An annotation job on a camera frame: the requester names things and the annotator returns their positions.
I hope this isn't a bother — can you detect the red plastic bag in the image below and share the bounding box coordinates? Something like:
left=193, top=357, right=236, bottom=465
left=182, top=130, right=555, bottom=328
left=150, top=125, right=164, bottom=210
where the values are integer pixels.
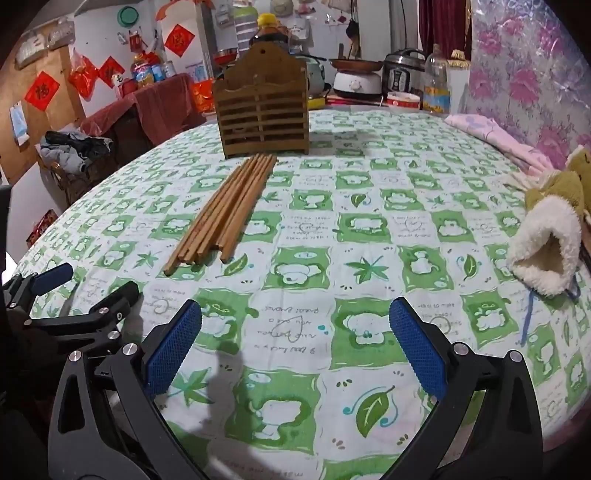
left=68, top=48, right=100, bottom=100

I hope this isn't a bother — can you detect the pink floral cloth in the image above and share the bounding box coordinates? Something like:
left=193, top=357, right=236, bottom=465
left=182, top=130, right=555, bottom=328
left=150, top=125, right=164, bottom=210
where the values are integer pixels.
left=444, top=113, right=557, bottom=176

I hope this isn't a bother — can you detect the white electric cooker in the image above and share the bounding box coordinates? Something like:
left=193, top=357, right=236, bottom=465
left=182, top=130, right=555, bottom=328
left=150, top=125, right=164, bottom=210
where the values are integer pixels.
left=333, top=69, right=384, bottom=99

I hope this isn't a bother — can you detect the clear plastic bottle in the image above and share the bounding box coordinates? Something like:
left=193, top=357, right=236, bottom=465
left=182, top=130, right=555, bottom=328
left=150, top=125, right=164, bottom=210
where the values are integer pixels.
left=422, top=44, right=451, bottom=115

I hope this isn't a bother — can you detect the wrapped wall plaque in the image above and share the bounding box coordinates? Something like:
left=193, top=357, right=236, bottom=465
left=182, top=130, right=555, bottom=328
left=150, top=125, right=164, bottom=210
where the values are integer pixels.
left=14, top=30, right=48, bottom=70
left=46, top=17, right=76, bottom=51

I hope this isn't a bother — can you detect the green checked printed bedsheet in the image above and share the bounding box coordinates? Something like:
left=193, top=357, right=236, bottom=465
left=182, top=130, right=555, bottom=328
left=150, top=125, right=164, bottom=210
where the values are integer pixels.
left=9, top=105, right=591, bottom=480

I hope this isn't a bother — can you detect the bundle of wooden chopsticks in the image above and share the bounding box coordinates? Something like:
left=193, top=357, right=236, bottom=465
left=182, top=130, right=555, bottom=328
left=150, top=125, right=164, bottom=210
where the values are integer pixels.
left=164, top=154, right=278, bottom=277

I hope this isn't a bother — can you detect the brown frying pan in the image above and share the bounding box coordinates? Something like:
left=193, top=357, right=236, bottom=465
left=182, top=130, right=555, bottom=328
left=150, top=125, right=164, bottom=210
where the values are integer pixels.
left=329, top=57, right=386, bottom=73

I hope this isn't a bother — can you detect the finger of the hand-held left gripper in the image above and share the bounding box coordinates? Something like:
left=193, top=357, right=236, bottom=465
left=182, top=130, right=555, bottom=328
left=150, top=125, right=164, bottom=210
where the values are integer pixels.
left=27, top=281, right=140, bottom=360
left=0, top=262, right=75, bottom=324

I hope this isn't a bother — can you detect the red printed gift bag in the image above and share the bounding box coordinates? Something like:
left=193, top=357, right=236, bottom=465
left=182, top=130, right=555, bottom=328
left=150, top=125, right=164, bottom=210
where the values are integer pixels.
left=191, top=80, right=217, bottom=114

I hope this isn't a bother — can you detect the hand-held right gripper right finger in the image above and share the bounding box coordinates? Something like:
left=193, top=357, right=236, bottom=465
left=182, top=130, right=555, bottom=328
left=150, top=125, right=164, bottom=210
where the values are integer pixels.
left=389, top=296, right=543, bottom=480

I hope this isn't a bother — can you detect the slatted wooden chopstick holder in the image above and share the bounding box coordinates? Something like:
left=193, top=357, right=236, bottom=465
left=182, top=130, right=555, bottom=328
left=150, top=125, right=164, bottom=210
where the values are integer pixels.
left=212, top=44, right=311, bottom=160

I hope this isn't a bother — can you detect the dark sauce bottle yellow cap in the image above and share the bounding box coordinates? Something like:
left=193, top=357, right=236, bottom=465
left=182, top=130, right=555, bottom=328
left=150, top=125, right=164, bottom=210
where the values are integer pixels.
left=249, top=13, right=291, bottom=57

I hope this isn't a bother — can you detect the blue cord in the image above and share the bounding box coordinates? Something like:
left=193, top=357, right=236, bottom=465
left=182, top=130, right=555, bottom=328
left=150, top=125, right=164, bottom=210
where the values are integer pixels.
left=521, top=277, right=581, bottom=347

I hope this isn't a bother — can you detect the light green rice cooker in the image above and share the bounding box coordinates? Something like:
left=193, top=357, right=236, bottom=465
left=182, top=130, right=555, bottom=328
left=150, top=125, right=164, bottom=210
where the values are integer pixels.
left=295, top=55, right=327, bottom=96

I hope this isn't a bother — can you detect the red diamond paper decoration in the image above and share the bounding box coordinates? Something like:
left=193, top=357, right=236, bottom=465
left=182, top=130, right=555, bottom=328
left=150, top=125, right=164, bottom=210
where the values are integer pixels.
left=164, top=23, right=195, bottom=57
left=24, top=70, right=62, bottom=112
left=98, top=55, right=125, bottom=86

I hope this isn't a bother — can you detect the red and white bowl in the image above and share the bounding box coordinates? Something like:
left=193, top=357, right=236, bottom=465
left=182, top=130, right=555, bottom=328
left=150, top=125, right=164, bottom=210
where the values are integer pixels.
left=387, top=91, right=422, bottom=110

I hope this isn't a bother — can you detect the pile of dark clothes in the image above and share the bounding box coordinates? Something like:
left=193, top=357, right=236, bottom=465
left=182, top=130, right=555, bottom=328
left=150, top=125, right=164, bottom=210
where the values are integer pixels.
left=39, top=130, right=114, bottom=174

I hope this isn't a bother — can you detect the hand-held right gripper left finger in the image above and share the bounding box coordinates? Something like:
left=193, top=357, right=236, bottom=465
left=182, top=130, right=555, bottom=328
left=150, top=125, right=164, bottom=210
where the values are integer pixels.
left=47, top=299, right=208, bottom=480

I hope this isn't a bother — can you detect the yellow cooking oil bottle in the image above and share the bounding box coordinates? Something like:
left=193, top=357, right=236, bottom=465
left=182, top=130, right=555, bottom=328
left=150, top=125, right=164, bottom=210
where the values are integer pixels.
left=131, top=53, right=155, bottom=88

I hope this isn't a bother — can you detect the blue face masks pack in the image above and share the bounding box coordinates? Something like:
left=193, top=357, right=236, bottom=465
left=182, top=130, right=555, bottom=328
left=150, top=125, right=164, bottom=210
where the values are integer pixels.
left=9, top=102, right=29, bottom=144

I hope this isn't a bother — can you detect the red cloth covered table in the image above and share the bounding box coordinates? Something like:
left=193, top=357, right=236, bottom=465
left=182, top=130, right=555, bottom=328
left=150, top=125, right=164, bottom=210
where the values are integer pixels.
left=78, top=73, right=206, bottom=158

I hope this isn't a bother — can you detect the dark brown basket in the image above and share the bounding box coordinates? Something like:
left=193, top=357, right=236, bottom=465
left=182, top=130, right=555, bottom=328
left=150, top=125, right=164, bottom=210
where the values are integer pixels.
left=48, top=159, right=118, bottom=205

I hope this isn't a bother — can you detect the green and cream plush toy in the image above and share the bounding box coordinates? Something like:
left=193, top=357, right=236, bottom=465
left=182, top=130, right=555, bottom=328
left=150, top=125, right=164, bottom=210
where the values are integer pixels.
left=507, top=145, right=591, bottom=297

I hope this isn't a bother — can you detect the red printed box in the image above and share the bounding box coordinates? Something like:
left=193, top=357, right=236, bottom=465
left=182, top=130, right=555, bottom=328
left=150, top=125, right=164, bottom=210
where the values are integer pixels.
left=25, top=209, right=59, bottom=248

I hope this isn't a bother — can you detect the dark red curtain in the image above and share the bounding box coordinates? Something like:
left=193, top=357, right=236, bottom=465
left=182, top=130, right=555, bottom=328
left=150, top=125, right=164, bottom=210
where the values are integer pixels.
left=418, top=0, right=472, bottom=61

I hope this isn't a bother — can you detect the floral plastic-wrapped mattress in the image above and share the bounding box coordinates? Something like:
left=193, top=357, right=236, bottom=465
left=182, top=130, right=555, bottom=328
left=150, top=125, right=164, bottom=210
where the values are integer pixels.
left=464, top=0, right=591, bottom=172

